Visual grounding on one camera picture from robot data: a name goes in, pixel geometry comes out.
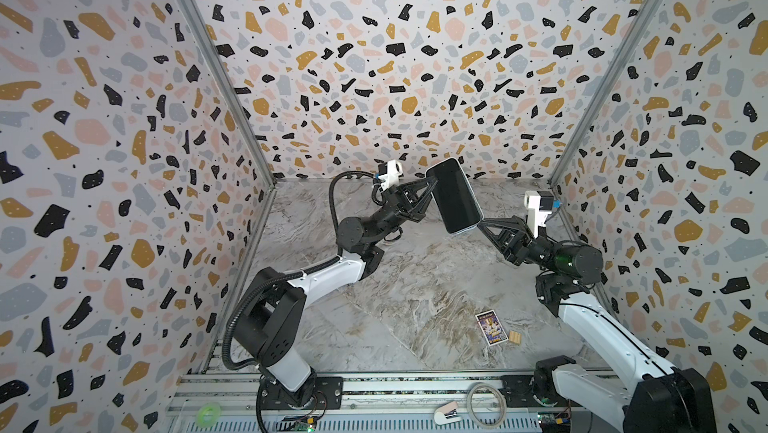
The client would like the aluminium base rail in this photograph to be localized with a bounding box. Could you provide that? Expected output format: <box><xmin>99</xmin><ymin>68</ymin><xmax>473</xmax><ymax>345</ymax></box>
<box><xmin>160</xmin><ymin>370</ymin><xmax>615</xmax><ymax>432</ymax></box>

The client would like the purple playing card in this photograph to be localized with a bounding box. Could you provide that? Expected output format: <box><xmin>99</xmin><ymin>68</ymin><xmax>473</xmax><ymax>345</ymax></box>
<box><xmin>475</xmin><ymin>310</ymin><xmax>509</xmax><ymax>346</ymax></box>

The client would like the small wooden block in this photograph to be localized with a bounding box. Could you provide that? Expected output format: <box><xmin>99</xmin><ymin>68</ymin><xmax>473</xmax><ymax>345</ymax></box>
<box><xmin>508</xmin><ymin>331</ymin><xmax>522</xmax><ymax>344</ymax></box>

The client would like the aluminium corner post left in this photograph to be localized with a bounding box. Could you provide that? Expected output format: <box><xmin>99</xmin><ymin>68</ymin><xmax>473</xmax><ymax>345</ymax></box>
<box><xmin>178</xmin><ymin>0</ymin><xmax>276</xmax><ymax>190</ymax></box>

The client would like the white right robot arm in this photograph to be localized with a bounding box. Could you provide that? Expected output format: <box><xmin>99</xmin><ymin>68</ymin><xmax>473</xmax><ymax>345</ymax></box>
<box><xmin>478</xmin><ymin>216</ymin><xmax>717</xmax><ymax>432</ymax></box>

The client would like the aluminium corner post right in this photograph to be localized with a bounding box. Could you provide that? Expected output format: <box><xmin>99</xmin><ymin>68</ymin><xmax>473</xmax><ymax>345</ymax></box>
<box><xmin>547</xmin><ymin>0</ymin><xmax>663</xmax><ymax>188</ymax></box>

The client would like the coiled grey cable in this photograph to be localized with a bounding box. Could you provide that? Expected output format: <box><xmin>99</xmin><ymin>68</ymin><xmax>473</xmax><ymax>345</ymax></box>
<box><xmin>466</xmin><ymin>381</ymin><xmax>509</xmax><ymax>431</ymax></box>

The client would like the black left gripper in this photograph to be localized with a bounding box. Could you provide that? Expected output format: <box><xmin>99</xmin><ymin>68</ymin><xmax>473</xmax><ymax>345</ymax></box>
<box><xmin>366</xmin><ymin>186</ymin><xmax>437</xmax><ymax>252</ymax></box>

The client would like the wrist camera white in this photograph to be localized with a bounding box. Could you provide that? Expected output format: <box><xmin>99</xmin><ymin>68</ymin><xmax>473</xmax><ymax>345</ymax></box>
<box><xmin>524</xmin><ymin>190</ymin><xmax>561</xmax><ymax>238</ymax></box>
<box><xmin>376</xmin><ymin>160</ymin><xmax>403</xmax><ymax>191</ymax></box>

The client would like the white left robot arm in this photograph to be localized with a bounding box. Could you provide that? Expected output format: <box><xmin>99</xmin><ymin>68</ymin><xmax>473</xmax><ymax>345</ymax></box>
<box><xmin>220</xmin><ymin>171</ymin><xmax>438</xmax><ymax>405</ymax></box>

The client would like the white pink stapler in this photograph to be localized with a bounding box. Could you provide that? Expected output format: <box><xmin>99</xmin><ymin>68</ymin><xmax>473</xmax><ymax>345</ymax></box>
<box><xmin>433</xmin><ymin>401</ymin><xmax>462</xmax><ymax>426</ymax></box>

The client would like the aluminium corner post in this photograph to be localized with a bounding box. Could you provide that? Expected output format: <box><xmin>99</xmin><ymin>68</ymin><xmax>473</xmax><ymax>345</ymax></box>
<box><xmin>178</xmin><ymin>0</ymin><xmax>276</xmax><ymax>190</ymax></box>
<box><xmin>547</xmin><ymin>0</ymin><xmax>663</xmax><ymax>188</ymax></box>

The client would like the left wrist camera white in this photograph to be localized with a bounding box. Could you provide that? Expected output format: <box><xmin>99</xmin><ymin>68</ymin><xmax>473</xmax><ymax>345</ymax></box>
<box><xmin>376</xmin><ymin>160</ymin><xmax>403</xmax><ymax>191</ymax></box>

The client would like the green tape roll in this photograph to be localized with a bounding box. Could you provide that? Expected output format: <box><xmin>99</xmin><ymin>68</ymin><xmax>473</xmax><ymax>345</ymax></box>
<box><xmin>195</xmin><ymin>402</ymin><xmax>221</xmax><ymax>429</ymax></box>

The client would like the phone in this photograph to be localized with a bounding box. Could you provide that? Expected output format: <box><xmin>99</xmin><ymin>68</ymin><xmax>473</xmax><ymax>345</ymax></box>
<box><xmin>427</xmin><ymin>158</ymin><xmax>484</xmax><ymax>234</ymax></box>

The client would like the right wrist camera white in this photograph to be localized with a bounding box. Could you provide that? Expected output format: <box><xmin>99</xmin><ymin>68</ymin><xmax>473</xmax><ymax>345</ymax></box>
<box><xmin>524</xmin><ymin>190</ymin><xmax>561</xmax><ymax>238</ymax></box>

